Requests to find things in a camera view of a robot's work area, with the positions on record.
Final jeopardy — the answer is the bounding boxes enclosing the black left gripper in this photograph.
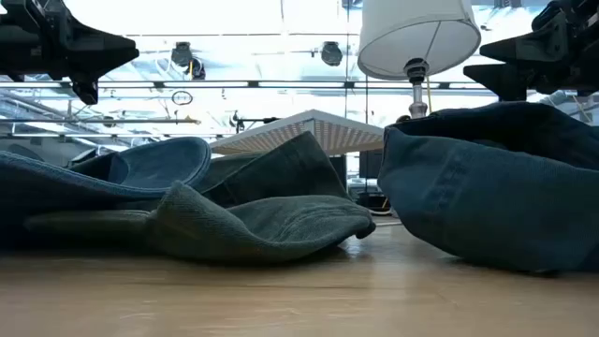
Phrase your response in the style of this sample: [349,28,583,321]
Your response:
[0,0,140,107]

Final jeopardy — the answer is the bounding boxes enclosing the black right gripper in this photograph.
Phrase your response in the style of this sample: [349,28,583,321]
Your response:
[462,0,599,102]

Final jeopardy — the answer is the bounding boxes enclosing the dark blue denim jeans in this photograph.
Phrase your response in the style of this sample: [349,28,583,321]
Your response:
[0,135,212,249]

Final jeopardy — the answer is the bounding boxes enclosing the dark navy hat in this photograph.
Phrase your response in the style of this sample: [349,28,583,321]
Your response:
[376,101,599,273]

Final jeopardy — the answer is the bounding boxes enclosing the small black ceiling reel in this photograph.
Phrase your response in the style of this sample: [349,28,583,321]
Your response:
[184,55,207,81]

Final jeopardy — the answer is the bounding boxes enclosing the white shade silver lamp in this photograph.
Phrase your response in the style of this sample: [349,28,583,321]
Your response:
[357,0,482,121]

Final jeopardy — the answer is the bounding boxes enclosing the black monitor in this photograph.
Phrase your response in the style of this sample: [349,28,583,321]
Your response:
[358,149,385,180]

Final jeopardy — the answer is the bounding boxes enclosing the small white mesh table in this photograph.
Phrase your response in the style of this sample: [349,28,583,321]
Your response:
[209,109,386,157]

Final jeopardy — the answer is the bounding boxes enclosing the grey-green towel front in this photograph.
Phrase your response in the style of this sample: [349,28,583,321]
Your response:
[144,130,377,264]

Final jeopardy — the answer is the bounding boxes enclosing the black hanging ring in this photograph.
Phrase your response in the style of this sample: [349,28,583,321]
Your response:
[170,89,195,107]

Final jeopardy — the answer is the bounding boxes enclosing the black ceiling cord reel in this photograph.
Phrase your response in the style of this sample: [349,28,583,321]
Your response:
[320,40,344,67]
[169,40,195,67]

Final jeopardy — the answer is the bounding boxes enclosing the grey ceiling rail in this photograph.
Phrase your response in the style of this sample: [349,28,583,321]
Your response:
[0,80,488,91]

